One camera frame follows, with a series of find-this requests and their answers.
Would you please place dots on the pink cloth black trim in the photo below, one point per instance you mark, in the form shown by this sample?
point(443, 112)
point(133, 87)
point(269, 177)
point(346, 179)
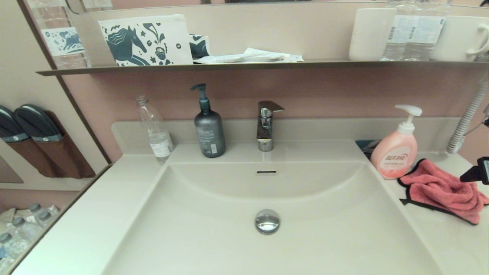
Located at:
point(443, 191)

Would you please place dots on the dark grey slipper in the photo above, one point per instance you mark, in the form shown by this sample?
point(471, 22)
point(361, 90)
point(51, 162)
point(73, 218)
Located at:
point(38, 123)
point(9, 127)

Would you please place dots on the clear empty plastic bottle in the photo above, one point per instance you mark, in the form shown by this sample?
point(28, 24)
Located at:
point(158, 141)

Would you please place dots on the beige sink basin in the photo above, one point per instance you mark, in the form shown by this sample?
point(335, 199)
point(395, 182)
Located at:
point(214, 236)

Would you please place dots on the dark patterned small box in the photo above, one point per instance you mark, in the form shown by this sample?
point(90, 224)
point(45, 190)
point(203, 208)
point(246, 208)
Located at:
point(199, 46)

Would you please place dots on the grey pump soap bottle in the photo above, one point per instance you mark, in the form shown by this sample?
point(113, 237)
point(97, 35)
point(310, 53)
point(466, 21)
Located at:
point(210, 137)

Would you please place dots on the brown fabric slipper holder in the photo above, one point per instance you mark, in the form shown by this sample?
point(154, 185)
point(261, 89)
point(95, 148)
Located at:
point(65, 160)

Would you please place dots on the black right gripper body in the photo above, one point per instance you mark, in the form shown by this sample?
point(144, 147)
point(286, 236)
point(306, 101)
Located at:
point(479, 172)

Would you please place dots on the chrome drain stopper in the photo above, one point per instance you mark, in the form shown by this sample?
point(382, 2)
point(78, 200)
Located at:
point(267, 221)

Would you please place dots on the brown wall shelf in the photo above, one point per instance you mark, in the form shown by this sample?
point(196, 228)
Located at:
point(229, 66)

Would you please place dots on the dark blue flat item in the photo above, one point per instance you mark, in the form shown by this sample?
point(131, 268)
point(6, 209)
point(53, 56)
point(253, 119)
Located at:
point(363, 145)

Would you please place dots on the chrome faucet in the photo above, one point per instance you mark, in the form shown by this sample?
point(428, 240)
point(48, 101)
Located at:
point(264, 130)

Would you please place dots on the clear labelled water bottle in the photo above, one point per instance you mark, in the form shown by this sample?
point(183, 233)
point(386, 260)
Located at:
point(428, 33)
point(397, 33)

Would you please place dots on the white horse print pouch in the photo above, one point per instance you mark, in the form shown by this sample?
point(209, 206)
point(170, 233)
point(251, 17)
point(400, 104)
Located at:
point(172, 38)

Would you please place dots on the white plastic toiletry packet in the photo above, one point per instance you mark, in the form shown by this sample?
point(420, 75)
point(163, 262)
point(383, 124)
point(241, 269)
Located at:
point(291, 57)
point(229, 59)

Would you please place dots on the small grey cap water bottle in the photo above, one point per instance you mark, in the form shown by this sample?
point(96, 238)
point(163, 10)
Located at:
point(45, 215)
point(18, 222)
point(4, 238)
point(35, 207)

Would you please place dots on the pink pump hand soap bottle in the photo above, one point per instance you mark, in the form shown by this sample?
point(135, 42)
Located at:
point(395, 156)

